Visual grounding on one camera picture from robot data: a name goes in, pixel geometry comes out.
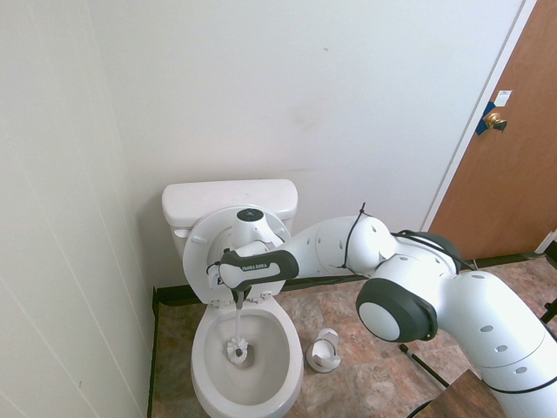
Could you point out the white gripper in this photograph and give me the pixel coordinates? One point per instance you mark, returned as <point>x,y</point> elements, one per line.
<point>215,274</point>

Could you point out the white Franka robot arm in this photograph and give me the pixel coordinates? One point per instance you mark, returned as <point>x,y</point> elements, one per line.
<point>478,313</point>

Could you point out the white toilet seat and lid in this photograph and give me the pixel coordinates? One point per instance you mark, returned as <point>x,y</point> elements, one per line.
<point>198,261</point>

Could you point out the black baseboard behind toilet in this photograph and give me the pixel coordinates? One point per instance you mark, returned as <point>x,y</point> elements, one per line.
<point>174,296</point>

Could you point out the white toilet tank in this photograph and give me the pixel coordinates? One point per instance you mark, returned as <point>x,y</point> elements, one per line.
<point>178,248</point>

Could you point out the white toilet brush holder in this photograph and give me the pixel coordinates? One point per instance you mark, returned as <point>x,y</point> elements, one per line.
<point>322,350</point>

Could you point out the white toilet bowl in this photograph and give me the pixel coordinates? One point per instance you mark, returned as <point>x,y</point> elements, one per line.
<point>209,392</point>

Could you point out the white toilet tank lid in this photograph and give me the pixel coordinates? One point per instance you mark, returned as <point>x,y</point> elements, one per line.
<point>209,196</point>

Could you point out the black baseboard beside toilet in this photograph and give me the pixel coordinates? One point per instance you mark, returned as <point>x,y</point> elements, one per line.
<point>152,370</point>

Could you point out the white flush lever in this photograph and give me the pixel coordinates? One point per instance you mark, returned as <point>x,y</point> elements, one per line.
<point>180,232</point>

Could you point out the dark wooden table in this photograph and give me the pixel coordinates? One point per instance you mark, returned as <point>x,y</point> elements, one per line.
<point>465,396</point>

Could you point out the blue tape strip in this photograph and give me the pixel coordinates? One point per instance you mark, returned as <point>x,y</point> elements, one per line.
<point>481,127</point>

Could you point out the brown wooden door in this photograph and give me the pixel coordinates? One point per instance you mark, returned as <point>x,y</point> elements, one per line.
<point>522,196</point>

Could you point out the brass door knob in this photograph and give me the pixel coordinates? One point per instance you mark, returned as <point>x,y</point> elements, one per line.
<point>494,119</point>

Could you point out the white door label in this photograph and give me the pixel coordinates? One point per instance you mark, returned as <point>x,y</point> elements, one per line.
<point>503,98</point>

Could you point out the white door frame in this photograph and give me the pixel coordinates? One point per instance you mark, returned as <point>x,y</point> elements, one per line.
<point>500,65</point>

